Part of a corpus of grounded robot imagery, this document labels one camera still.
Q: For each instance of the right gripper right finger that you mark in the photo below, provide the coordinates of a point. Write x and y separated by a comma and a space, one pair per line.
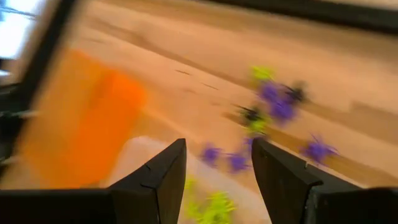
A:
295, 199

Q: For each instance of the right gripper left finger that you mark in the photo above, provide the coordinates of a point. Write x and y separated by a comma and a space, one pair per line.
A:
140, 202

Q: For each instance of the green plastic spider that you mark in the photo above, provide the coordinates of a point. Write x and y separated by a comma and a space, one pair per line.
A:
258, 126
261, 73
190, 186
222, 202
199, 214

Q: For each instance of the purple plastic spider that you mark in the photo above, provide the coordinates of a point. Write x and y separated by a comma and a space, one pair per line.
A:
211, 154
248, 141
318, 151
281, 110
237, 161
269, 91

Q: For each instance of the clear plastic bin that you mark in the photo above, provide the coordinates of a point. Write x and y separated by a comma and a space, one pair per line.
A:
217, 182

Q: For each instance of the orange plastic bin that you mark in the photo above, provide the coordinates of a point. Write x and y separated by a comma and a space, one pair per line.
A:
84, 124

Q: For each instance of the black plastic spider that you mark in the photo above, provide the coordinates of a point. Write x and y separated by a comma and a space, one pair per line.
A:
295, 93
250, 113

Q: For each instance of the black aluminium table frame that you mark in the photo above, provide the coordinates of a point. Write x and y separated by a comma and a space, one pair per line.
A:
311, 14

